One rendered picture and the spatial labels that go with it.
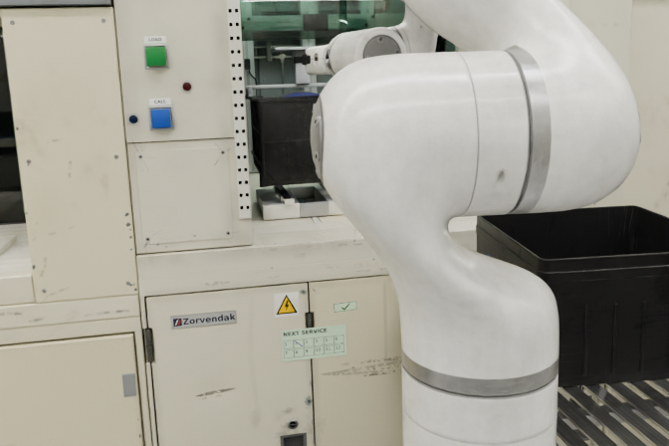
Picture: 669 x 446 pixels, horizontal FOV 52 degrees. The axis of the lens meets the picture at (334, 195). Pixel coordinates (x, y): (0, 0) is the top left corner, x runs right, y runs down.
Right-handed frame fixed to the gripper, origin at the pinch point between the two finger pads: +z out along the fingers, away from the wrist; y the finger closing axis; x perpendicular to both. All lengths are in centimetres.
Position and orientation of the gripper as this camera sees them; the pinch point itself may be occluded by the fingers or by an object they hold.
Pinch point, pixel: (322, 59)
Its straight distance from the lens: 133.5
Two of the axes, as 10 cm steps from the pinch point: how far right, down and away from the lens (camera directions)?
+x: -0.3, -9.8, -1.9
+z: -3.1, -1.7, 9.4
